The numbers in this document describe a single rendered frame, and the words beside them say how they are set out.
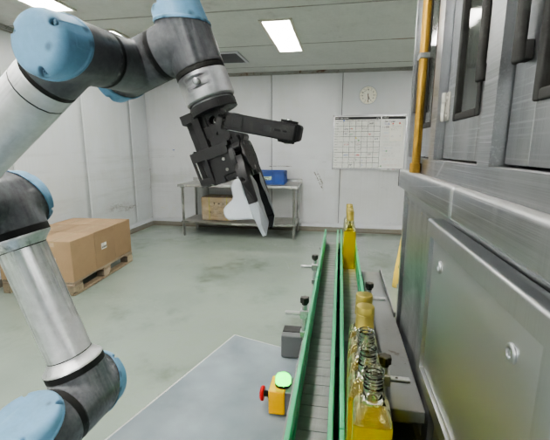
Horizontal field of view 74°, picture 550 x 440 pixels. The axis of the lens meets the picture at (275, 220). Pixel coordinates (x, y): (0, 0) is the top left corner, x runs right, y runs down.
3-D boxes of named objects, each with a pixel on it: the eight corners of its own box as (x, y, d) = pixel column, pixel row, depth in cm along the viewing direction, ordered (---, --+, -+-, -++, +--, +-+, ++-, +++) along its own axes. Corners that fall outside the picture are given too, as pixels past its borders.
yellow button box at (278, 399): (293, 418, 97) (293, 394, 95) (266, 415, 98) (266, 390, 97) (297, 401, 103) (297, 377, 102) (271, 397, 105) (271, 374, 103)
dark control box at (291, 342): (304, 360, 123) (304, 337, 122) (280, 358, 125) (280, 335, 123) (305, 347, 131) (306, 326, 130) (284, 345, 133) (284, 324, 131)
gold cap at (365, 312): (375, 325, 71) (376, 304, 70) (371, 333, 68) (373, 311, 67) (357, 321, 73) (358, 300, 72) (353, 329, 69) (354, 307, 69)
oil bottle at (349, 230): (354, 269, 177) (356, 212, 171) (342, 268, 178) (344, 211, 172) (354, 265, 182) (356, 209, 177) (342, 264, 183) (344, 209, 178)
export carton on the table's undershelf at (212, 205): (200, 219, 625) (199, 196, 617) (211, 215, 667) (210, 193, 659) (234, 222, 609) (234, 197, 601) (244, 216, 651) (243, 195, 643)
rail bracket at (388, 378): (409, 418, 80) (413, 363, 77) (376, 414, 81) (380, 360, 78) (405, 406, 83) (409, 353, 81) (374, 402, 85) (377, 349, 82)
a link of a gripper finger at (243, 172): (253, 206, 56) (237, 154, 56) (264, 202, 55) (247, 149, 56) (243, 204, 51) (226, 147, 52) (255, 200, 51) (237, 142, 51)
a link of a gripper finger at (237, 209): (237, 244, 56) (220, 188, 57) (272, 233, 55) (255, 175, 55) (230, 245, 53) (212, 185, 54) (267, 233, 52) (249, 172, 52)
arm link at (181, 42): (162, 24, 58) (208, -2, 56) (188, 91, 60) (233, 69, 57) (133, 7, 51) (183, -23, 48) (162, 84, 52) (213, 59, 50)
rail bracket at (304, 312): (307, 340, 112) (308, 299, 109) (284, 338, 113) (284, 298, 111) (308, 333, 116) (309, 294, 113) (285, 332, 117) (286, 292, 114)
